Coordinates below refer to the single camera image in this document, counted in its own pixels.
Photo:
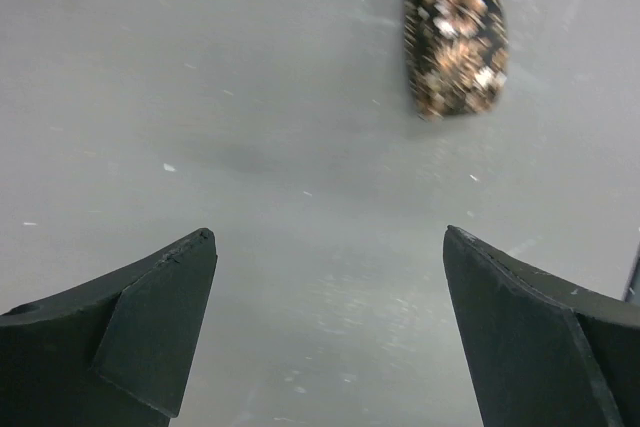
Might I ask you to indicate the brown floral tie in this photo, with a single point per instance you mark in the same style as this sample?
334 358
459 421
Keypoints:
456 54

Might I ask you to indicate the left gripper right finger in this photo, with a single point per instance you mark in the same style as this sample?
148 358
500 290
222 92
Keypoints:
541 351

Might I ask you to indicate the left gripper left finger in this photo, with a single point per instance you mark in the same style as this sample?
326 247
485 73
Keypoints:
114 351

